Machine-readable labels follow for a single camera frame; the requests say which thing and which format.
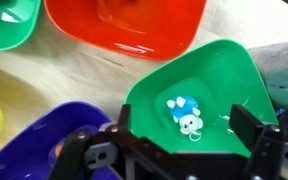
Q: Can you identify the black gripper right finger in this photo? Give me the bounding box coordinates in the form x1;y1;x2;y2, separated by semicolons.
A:
229;104;264;151

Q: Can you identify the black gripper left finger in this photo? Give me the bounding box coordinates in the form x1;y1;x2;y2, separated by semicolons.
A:
118;104;131;129

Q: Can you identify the blue and white plush toy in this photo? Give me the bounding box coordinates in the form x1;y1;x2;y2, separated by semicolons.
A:
166;95;204;142

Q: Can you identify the green bowl on left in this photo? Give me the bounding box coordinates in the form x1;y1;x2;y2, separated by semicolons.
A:
125;39;277;156

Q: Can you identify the green bowl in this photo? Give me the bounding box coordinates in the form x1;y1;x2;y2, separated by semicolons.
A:
125;39;277;156
0;0;42;51

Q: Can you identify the red plastic bowl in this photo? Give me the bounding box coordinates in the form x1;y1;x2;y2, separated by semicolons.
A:
43;0;207;61

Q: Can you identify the blue plastic bowl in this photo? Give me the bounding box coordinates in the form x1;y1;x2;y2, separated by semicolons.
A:
0;102;119;180

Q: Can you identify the green bowl on right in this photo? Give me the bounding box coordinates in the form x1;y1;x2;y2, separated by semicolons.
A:
0;0;42;51

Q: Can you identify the silver metal cylinder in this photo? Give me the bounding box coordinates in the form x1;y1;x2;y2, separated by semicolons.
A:
248;42;288;110

